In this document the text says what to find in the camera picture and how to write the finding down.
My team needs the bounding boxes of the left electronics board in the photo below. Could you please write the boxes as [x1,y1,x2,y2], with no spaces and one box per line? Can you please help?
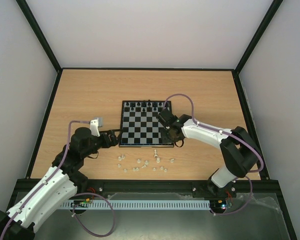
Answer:
[70,198,94,208]

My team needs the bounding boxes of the white slotted cable duct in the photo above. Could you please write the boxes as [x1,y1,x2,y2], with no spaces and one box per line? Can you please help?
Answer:
[58,200,211,211]

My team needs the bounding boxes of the purple cable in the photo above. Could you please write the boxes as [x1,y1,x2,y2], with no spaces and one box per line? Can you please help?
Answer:
[0,119,115,240]
[163,93,265,217]

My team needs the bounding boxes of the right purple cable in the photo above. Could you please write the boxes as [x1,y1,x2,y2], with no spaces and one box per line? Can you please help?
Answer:
[163,93,265,217]

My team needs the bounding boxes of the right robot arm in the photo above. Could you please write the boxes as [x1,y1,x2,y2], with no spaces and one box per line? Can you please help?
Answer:
[156,111,264,196]

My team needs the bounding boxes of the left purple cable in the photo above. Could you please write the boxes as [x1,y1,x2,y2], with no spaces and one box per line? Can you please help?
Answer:
[0,119,115,240]

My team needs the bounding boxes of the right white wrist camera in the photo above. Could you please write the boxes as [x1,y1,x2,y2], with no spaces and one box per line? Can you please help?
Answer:
[156,108,178,129]

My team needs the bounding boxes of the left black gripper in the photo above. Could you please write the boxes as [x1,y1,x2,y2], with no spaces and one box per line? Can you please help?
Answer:
[83,129,125,158]

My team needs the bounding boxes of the right electronics board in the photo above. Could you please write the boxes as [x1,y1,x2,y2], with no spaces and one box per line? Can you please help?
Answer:
[210,199,233,210]

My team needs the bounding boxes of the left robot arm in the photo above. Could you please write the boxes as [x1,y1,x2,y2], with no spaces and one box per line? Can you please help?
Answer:
[0,127,121,240]

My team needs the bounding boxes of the electronics board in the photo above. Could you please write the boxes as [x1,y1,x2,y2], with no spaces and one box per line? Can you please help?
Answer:
[210,199,233,210]
[70,198,94,208]

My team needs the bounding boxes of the black and grey chessboard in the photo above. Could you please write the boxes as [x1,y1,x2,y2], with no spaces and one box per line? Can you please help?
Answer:
[118,101,174,148]

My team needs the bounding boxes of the black pieces row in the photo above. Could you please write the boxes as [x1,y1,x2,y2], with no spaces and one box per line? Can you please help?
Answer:
[122,100,165,113]

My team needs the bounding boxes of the black frame rail front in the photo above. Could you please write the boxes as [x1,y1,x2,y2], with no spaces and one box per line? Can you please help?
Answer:
[14,178,281,198]

